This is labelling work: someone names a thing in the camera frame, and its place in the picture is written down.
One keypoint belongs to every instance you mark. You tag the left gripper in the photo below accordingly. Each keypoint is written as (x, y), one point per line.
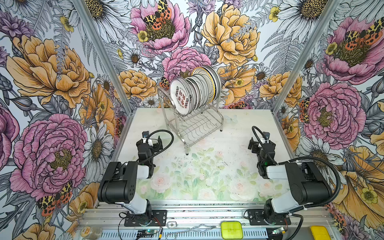
(151, 144)

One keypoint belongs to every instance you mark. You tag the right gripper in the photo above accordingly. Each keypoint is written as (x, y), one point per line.
(258, 147)

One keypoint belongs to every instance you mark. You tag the metal wire dish rack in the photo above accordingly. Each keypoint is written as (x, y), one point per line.
(195, 126)

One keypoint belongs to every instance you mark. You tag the white plate red characters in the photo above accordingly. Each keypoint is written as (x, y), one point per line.
(180, 96)

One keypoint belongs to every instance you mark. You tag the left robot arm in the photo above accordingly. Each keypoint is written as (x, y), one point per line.
(118, 185)

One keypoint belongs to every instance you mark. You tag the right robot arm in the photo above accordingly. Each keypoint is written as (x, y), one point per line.
(307, 186)

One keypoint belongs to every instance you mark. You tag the green square button box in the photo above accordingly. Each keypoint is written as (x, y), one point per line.
(232, 230)

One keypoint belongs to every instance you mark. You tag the small circuit board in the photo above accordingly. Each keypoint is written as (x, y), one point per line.
(146, 234)

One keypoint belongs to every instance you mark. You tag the large dark rimmed plate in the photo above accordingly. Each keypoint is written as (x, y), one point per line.
(217, 81)

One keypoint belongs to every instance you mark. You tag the yellow box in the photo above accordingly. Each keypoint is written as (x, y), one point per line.
(320, 233)

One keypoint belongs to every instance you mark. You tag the yellow patterned plate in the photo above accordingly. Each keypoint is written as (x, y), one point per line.
(209, 80)

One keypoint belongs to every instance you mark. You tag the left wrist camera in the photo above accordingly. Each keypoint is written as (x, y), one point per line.
(145, 136)

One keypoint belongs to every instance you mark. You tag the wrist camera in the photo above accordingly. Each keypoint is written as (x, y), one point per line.
(265, 137)
(145, 136)

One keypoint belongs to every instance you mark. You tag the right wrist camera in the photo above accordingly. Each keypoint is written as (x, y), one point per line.
(265, 137)

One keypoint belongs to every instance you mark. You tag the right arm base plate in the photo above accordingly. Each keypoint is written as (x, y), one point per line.
(258, 217)

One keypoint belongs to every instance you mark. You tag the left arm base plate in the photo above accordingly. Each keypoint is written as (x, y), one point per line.
(155, 219)

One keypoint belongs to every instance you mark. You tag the aluminium front rail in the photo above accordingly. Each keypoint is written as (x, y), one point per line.
(109, 219)

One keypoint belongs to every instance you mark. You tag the metal wire hook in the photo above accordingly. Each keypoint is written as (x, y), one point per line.
(202, 228)

